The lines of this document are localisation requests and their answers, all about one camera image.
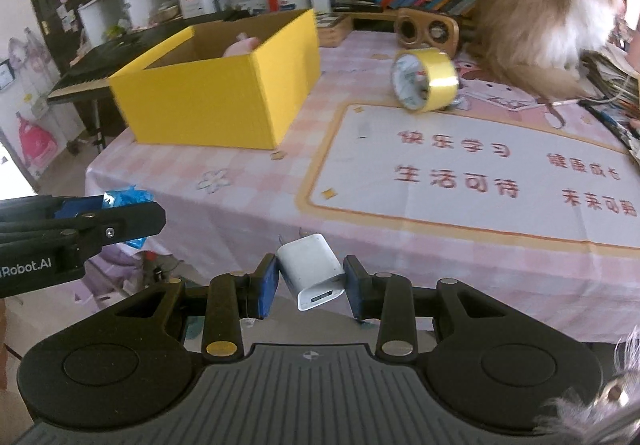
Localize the black piano keyboard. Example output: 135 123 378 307
46 10 241 106

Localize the blue wrapper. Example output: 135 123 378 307
102 185 157 248

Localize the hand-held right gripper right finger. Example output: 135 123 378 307
343 255 545 360

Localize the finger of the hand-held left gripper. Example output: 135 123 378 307
0 194 107 225
0 202 167 262

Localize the wooden chessboard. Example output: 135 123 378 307
315 12 355 48

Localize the pink bag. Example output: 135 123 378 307
17 112 57 177

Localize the white USB charger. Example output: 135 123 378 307
276 233 347 312

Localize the wooden speaker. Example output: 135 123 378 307
393 7 460 50

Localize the black keyboard stand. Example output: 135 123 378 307
67 97 108 156

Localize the pink plush toy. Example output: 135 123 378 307
222 36 262 58

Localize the stack of papers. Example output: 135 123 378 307
580 47 640 156

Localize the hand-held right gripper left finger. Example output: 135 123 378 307
102 256 281 360

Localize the yellow cardboard box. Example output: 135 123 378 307
107 9 322 150

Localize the grey fluffy pompom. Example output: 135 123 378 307
532 325 640 445

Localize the small metal object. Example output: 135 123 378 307
439 94 472 114

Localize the yellow tape roll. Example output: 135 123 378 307
391 49 460 114

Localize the fluffy orange white cat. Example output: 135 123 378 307
470 0 626 100

